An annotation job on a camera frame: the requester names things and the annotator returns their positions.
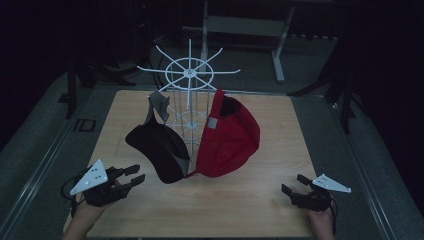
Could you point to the black tripod stand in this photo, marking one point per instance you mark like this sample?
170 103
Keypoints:
71 90
346 100

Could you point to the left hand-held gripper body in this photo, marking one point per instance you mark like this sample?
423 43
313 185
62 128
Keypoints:
103 191

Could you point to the person's left hand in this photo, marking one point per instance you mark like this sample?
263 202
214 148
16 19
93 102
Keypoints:
86 215

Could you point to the person's right hand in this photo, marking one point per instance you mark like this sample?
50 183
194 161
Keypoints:
321 225

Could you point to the white metal desk frame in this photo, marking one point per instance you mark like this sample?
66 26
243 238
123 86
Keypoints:
246 26

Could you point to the grey sun visor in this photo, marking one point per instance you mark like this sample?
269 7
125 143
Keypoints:
160 150

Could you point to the red baseball cap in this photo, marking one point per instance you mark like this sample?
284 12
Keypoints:
230 146

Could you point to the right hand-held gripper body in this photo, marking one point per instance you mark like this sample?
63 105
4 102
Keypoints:
313 200

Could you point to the black rectangular floor bracket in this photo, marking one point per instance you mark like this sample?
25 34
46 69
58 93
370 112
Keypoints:
80 125

